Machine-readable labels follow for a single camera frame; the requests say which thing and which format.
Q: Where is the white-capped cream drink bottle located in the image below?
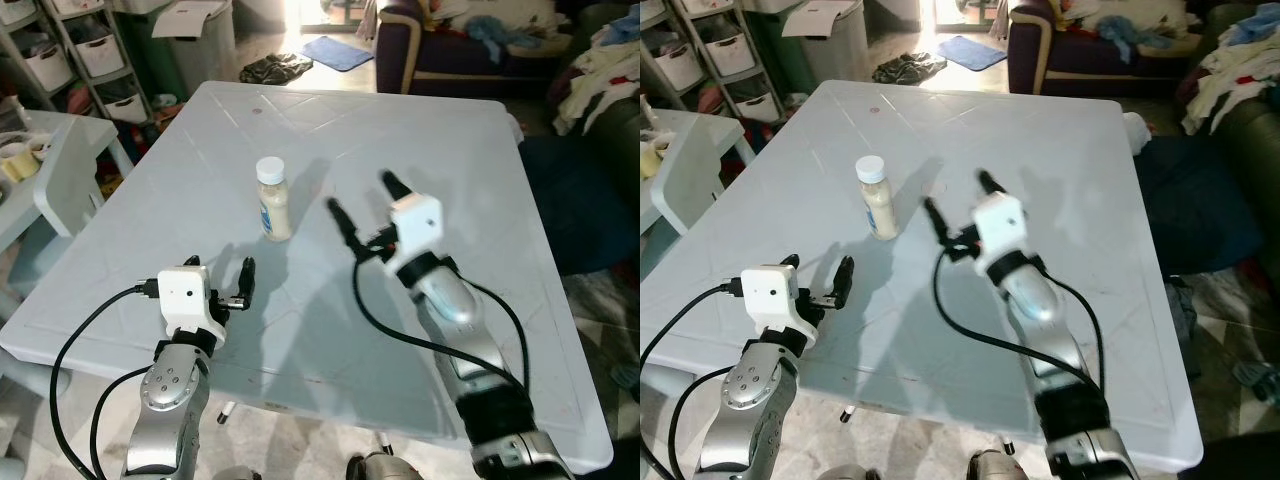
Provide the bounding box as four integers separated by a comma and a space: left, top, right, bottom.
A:
255, 157, 294, 243
855, 156, 901, 242

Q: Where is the white plastic chair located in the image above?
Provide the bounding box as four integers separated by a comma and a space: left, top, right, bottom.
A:
640, 107, 758, 237
30, 110, 137, 241

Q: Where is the dark purple sofa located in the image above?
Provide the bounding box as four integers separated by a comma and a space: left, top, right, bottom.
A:
374, 0, 603, 98
1007, 0, 1229, 98

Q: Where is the blue floor mat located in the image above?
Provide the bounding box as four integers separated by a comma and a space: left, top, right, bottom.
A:
300, 35, 377, 74
934, 35, 1010, 74

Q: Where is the dark crumpled floor cloth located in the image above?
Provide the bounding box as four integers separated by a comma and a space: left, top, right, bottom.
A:
238, 52, 315, 87
871, 52, 949, 87

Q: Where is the white storage bin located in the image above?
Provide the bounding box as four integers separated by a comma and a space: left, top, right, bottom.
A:
21, 44, 77, 94
729, 91, 782, 124
649, 44, 703, 94
100, 91, 152, 124
704, 32, 754, 80
74, 33, 127, 80

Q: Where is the yellowish plastic cup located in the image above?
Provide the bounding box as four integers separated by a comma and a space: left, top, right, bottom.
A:
1, 142, 33, 185
642, 135, 671, 179

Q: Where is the dark blue cushion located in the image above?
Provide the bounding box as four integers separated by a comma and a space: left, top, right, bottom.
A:
1134, 134, 1267, 277
518, 134, 641, 277

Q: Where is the blue cloth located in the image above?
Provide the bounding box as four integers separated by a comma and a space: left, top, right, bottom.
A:
1094, 14, 1173, 65
464, 14, 542, 63

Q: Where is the dark green armchair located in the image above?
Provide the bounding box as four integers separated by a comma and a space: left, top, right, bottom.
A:
560, 0, 641, 201
1188, 0, 1280, 273

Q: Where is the green bin with grey lid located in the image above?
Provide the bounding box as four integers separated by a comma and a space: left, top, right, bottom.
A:
745, 0, 870, 98
118, 0, 237, 98

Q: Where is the grey right robot knee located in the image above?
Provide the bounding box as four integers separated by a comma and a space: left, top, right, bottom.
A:
345, 451, 402, 480
967, 449, 1022, 480

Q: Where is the white clothes pile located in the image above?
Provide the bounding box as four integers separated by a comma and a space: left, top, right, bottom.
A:
1179, 38, 1280, 137
552, 42, 641, 137

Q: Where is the white paper sheet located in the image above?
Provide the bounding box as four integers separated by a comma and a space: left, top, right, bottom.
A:
782, 0, 864, 40
150, 0, 230, 40

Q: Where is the grey storage shelf rack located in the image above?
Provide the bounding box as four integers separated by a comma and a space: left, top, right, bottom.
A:
640, 0, 787, 127
0, 0, 153, 127

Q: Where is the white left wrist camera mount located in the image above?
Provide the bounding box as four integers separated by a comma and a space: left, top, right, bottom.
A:
741, 263, 817, 349
156, 264, 230, 350

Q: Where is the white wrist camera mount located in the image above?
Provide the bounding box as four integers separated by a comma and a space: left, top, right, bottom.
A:
386, 192, 445, 278
971, 191, 1032, 280
741, 263, 817, 349
156, 264, 230, 350

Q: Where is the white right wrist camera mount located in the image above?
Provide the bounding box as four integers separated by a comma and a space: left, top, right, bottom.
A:
386, 192, 445, 278
971, 191, 1032, 280

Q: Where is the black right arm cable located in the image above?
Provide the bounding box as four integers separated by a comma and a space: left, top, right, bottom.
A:
931, 248, 1104, 393
351, 248, 532, 393

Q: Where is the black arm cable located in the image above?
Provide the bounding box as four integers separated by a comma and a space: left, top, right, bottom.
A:
640, 282, 747, 480
931, 248, 1104, 393
351, 248, 532, 393
49, 282, 161, 480

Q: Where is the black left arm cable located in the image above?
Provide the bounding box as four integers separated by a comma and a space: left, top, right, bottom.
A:
49, 282, 161, 480
640, 282, 747, 480

